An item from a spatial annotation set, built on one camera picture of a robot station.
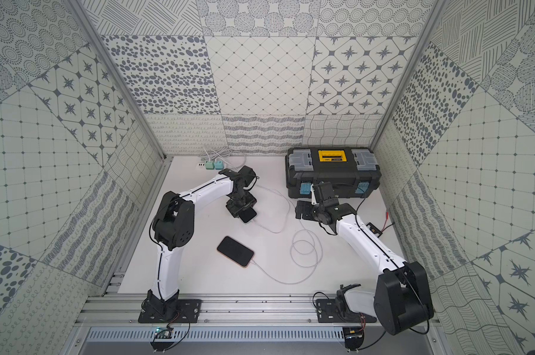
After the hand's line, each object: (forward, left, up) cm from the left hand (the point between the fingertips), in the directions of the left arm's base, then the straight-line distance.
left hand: (246, 205), depth 97 cm
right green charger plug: (+22, +16, +3) cm, 27 cm away
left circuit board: (-47, +23, -6) cm, 53 cm away
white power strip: (+24, +27, -1) cm, 36 cm away
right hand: (-8, -26, +8) cm, 28 cm away
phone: (-20, +3, -4) cm, 20 cm away
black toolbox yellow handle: (+9, -46, +13) cm, 49 cm away
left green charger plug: (+20, +20, +4) cm, 29 cm away
